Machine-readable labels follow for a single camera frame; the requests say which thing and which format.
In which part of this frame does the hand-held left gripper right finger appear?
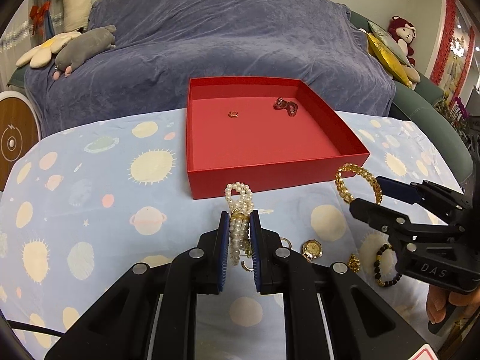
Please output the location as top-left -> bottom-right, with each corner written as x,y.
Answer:
249,210 -> 447,360

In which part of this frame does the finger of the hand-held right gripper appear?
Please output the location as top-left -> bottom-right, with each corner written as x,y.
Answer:
377,175 -> 469,226
349,198 -> 464,241

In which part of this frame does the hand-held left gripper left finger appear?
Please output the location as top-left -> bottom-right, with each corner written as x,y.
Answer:
44,211 -> 230,360

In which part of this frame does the white pearl bracelet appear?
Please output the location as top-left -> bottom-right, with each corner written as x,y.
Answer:
224,182 -> 256,267

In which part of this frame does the gold leaf bangle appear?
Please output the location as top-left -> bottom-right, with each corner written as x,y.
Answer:
335,163 -> 383,205

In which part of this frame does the black bead bracelet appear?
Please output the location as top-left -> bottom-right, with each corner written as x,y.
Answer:
373,242 -> 404,289

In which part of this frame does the gold wrist watch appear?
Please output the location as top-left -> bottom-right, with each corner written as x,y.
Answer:
302,239 -> 323,263

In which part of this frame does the red square box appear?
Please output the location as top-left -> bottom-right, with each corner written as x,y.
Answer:
185,77 -> 371,199

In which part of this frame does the person's right hand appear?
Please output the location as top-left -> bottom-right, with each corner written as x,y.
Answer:
426,286 -> 480,322

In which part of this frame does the purple flower plant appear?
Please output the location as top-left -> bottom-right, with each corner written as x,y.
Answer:
442,95 -> 480,148

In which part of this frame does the blue planet print tablecloth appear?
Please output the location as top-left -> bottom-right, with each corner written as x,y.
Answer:
0,109 -> 480,360

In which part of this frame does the cream plush toy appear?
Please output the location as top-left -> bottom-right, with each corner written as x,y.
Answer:
403,65 -> 421,90

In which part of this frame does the gold shiny pillow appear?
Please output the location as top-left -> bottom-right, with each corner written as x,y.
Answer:
365,32 -> 412,87

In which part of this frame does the red paper window decoration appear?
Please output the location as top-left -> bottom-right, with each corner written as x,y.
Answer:
429,0 -> 478,95

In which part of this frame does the grey green pillow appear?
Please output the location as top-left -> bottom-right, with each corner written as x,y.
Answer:
367,20 -> 412,67

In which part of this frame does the red monkey plush toy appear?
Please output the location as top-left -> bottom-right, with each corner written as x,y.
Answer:
387,15 -> 418,67

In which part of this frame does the blue covered sofa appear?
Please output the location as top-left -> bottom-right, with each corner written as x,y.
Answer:
24,0 -> 397,138

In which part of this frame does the round white wooden appliance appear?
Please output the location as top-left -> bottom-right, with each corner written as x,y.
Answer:
0,89 -> 42,193

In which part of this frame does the grey plush animal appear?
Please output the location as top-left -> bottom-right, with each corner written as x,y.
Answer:
52,25 -> 118,80

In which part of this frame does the white flower plush cushion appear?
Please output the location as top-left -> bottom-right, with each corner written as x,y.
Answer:
16,31 -> 82,69

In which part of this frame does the tall white plush toy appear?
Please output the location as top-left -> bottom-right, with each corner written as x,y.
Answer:
56,0 -> 93,33

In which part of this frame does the blue curtain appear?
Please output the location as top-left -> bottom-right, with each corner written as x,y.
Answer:
37,0 -> 65,40

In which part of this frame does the red bow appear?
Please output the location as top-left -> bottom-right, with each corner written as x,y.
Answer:
29,1 -> 52,28

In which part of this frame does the white sheer curtain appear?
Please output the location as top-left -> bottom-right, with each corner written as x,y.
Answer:
0,0 -> 46,62

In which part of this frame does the black cable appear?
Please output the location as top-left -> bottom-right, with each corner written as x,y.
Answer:
5,320 -> 65,337

